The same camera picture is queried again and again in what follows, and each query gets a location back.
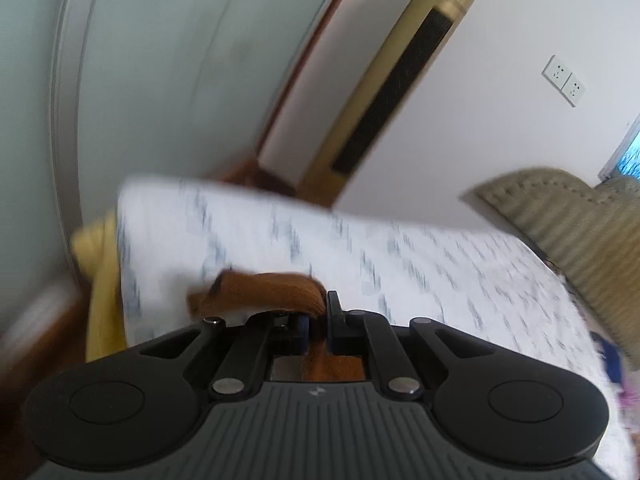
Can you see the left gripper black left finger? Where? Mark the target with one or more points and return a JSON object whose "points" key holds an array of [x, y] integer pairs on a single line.
{"points": [[303, 332]]}

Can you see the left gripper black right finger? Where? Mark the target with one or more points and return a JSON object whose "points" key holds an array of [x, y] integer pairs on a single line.
{"points": [[337, 331]]}

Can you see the brown knitted garment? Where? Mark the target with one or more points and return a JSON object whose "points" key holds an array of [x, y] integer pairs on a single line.
{"points": [[235, 296]]}

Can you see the white script-print bed quilt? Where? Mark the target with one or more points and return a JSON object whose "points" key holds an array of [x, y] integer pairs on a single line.
{"points": [[175, 236]]}

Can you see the yellow blanket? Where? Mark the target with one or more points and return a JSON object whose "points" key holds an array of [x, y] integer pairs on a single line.
{"points": [[95, 250]]}

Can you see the gold tower air conditioner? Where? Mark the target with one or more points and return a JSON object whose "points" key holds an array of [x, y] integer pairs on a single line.
{"points": [[405, 56]]}

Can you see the olive green padded headboard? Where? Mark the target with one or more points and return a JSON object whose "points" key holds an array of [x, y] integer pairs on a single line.
{"points": [[590, 234]]}

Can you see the navy blue small garment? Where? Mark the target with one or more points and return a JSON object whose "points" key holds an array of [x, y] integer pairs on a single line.
{"points": [[611, 358]]}

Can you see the purple small garment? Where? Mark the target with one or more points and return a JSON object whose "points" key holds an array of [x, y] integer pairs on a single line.
{"points": [[628, 398]]}

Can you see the frosted glass wardrobe door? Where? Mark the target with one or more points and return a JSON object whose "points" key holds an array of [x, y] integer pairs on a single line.
{"points": [[94, 91]]}

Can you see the window with blue sky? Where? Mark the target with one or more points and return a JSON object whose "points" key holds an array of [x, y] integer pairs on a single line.
{"points": [[625, 162]]}

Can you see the white wall socket plate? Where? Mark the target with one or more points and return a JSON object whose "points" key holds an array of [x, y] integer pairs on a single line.
{"points": [[564, 80]]}

